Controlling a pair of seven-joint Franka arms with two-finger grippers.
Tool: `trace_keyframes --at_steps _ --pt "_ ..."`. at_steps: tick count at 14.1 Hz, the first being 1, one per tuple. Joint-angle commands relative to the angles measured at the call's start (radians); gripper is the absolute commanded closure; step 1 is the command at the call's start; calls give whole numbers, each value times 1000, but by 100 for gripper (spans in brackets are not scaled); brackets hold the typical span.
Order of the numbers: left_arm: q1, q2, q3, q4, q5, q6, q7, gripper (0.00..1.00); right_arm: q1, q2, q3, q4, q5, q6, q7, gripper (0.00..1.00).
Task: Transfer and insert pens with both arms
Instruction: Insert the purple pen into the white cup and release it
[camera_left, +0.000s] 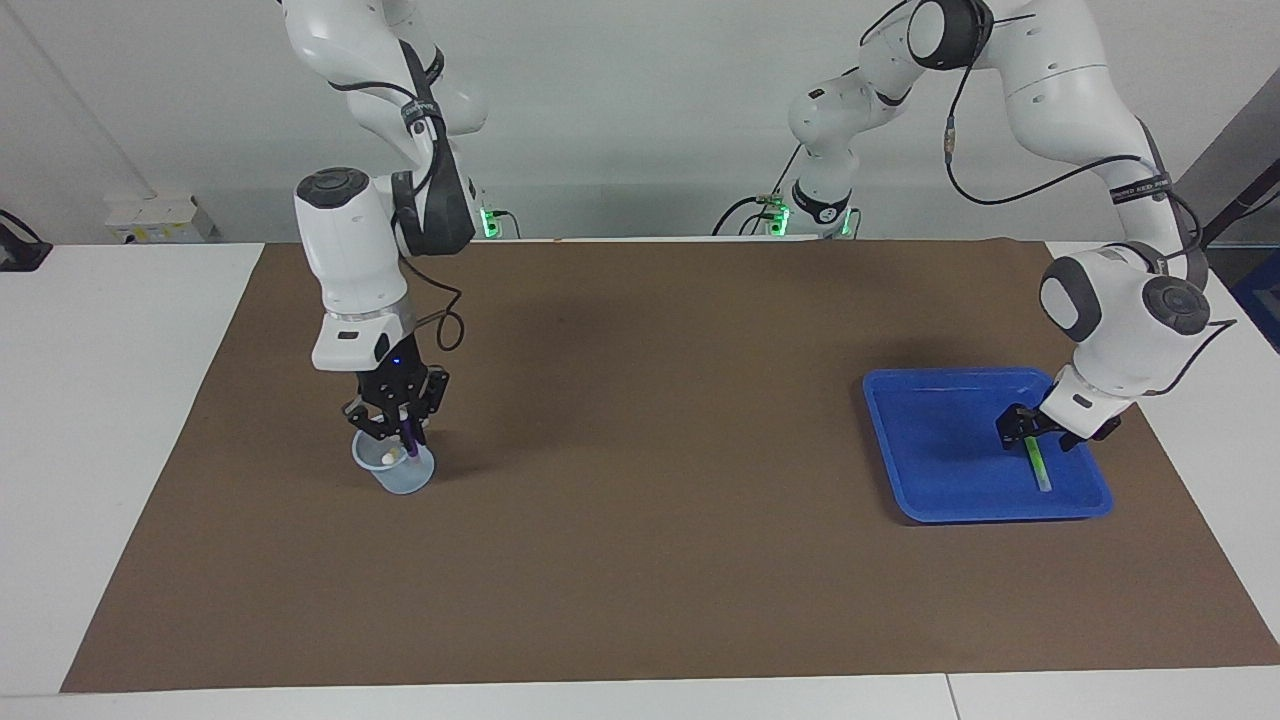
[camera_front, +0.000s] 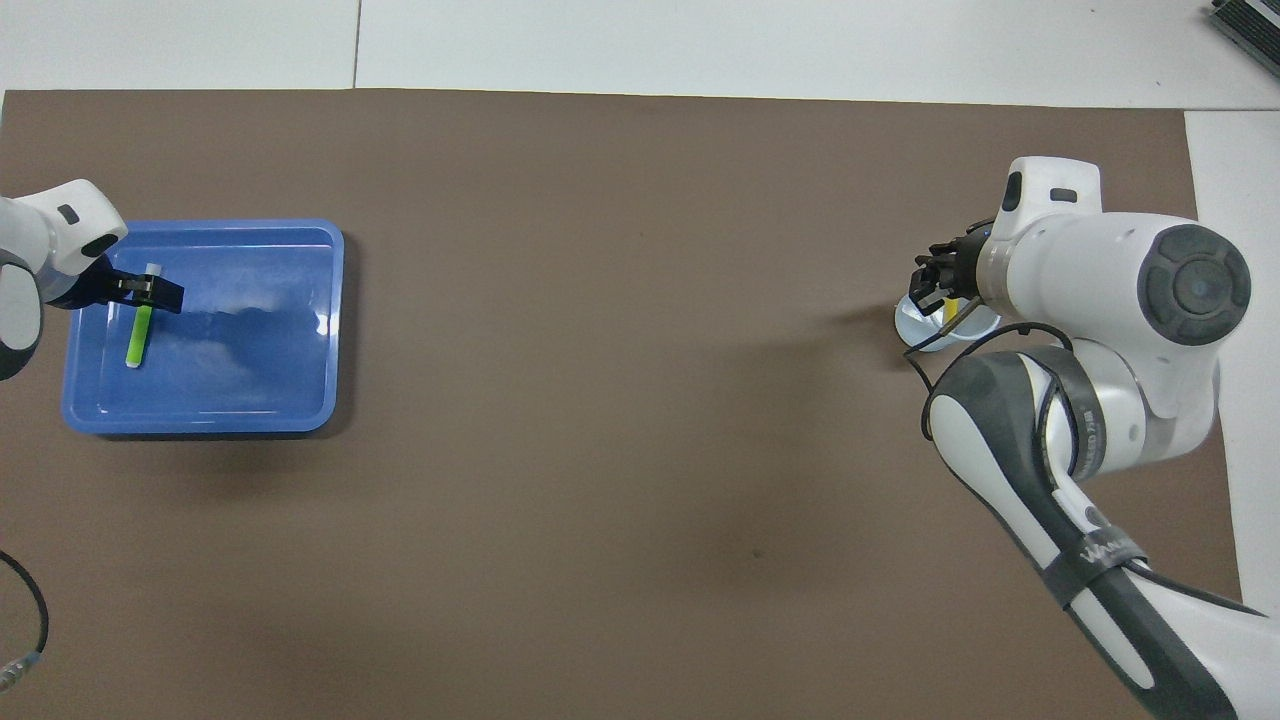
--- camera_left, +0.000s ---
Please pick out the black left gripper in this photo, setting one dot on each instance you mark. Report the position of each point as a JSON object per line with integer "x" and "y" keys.
{"x": 1030, "y": 420}

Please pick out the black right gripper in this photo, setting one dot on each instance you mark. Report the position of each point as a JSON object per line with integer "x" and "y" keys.
{"x": 392, "y": 385}

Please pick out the purple marker pen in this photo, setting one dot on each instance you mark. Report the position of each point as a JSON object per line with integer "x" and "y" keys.
{"x": 410, "y": 440}

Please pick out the green marker pen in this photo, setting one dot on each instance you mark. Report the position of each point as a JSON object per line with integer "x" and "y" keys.
{"x": 1040, "y": 470}

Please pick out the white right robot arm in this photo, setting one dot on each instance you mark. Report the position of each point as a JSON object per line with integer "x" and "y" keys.
{"x": 350, "y": 250}

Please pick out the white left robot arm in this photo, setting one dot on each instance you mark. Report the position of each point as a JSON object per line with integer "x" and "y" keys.
{"x": 1120, "y": 330}

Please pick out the translucent plastic cup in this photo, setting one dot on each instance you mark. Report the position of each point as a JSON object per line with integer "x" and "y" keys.
{"x": 405, "y": 480}

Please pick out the blue plastic tray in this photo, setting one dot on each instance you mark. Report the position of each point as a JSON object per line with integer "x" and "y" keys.
{"x": 930, "y": 450}

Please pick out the brown table mat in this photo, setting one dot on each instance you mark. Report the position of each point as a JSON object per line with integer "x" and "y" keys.
{"x": 640, "y": 500}

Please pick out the blue crate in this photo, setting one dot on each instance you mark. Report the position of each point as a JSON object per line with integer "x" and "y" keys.
{"x": 1265, "y": 300}

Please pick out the white cardboard box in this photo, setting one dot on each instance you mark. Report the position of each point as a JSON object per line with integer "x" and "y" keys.
{"x": 160, "y": 220}

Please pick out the black stand pole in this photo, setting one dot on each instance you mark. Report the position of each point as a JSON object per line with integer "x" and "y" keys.
{"x": 1240, "y": 205}

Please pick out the black clamp mount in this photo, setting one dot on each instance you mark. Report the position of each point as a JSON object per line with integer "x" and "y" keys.
{"x": 20, "y": 255}

